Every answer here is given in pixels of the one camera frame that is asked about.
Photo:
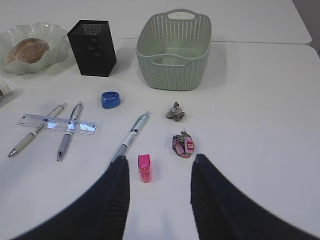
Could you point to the grey paper ball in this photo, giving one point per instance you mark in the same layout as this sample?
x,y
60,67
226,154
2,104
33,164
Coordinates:
x,y
175,113

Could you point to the brown Nescafe coffee bottle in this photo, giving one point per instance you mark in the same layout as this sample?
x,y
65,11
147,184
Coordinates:
x,y
6,94

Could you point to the blue pencil sharpener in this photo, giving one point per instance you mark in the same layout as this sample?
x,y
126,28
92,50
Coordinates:
x,y
110,99

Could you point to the grey grip pen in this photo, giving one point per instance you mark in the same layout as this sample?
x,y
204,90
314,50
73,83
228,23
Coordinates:
x,y
76,112

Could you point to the clear plastic ruler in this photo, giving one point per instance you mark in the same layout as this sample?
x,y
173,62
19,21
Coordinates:
x,y
59,124

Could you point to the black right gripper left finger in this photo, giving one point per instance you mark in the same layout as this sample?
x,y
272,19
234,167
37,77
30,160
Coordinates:
x,y
99,214

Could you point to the black mesh pen holder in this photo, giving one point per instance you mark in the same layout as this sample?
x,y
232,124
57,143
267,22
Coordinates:
x,y
92,45

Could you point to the pink pencil sharpener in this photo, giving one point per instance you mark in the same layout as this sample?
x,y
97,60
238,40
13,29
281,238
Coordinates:
x,y
144,168

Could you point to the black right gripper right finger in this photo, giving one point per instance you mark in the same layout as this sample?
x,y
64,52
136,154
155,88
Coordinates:
x,y
222,212

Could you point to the blue grip pen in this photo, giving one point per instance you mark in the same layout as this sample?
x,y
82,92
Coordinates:
x,y
125,145

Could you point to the sugared bread roll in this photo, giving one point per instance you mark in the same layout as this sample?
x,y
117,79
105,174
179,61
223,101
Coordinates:
x,y
29,50

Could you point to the cream grip pen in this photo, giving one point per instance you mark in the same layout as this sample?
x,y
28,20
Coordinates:
x,y
31,135

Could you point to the green wavy glass plate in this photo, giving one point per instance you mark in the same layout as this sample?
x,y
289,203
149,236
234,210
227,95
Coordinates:
x,y
53,34

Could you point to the pink paper ball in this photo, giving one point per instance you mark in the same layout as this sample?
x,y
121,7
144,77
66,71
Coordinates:
x,y
183,145

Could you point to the green woven plastic basket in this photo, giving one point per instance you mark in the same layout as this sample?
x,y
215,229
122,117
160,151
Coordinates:
x,y
173,49

